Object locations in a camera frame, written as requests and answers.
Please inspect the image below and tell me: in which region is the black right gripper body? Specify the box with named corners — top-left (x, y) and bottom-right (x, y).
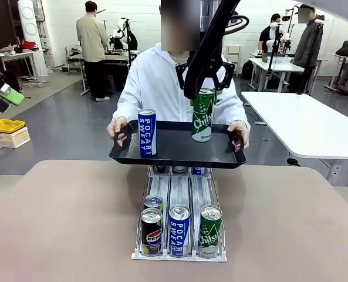
top-left (204, 41), bottom-right (224, 78)

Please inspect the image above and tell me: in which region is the black serving tray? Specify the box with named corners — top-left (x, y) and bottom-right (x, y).
top-left (108, 120), bottom-right (247, 170)

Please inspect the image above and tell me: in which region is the person's right forearm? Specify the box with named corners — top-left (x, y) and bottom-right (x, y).
top-left (113, 93), bottom-right (139, 121)

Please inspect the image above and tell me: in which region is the person's left forearm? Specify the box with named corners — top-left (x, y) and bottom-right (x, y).
top-left (223, 96), bottom-right (251, 132)

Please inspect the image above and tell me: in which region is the person in white coat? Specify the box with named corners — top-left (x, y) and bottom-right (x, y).
top-left (112, 0), bottom-right (251, 126)

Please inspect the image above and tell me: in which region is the person's left hand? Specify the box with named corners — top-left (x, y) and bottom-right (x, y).
top-left (227, 121), bottom-right (250, 152)

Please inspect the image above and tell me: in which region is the person's right hand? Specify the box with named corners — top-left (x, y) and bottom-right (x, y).
top-left (106, 116), bottom-right (129, 147)

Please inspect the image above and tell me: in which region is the black tripod stand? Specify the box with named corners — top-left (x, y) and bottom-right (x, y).
top-left (2, 69), bottom-right (32, 100)

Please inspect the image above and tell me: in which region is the black backpack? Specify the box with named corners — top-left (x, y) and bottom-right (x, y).
top-left (241, 60), bottom-right (255, 80)

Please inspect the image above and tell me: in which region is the white drawer unit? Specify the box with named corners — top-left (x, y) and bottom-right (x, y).
top-left (226, 44), bottom-right (242, 78)

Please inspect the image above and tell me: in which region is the cluttered white side table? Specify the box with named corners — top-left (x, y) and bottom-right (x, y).
top-left (0, 49), bottom-right (41, 82)

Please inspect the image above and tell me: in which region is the white crate with yellow lid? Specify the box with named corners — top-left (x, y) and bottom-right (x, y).
top-left (0, 119), bottom-right (32, 149)

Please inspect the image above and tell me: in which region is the white workbench table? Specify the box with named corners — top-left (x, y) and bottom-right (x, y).
top-left (248, 57), bottom-right (306, 92)

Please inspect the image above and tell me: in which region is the man in black shirt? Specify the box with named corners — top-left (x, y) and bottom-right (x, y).
top-left (258, 13), bottom-right (283, 51)

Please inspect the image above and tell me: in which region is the white tower air conditioner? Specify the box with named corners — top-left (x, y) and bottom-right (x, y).
top-left (17, 0), bottom-right (53, 77)

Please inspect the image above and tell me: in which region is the man in grey hoodie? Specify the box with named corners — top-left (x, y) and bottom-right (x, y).
top-left (292, 3), bottom-right (326, 95)

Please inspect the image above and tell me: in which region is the large white table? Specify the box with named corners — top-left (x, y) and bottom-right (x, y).
top-left (240, 90), bottom-right (348, 186)

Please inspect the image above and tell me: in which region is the man in beige jacket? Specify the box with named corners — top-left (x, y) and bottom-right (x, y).
top-left (76, 0), bottom-right (111, 102)

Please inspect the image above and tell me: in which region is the white can dispenser rack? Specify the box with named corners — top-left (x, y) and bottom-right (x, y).
top-left (131, 164), bottom-right (228, 262)

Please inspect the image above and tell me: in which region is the black cable sleeve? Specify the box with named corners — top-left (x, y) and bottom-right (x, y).
top-left (183, 0), bottom-right (250, 100)

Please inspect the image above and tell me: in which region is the floor cable bundle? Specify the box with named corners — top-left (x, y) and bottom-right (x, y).
top-left (18, 75), bottom-right (51, 88)

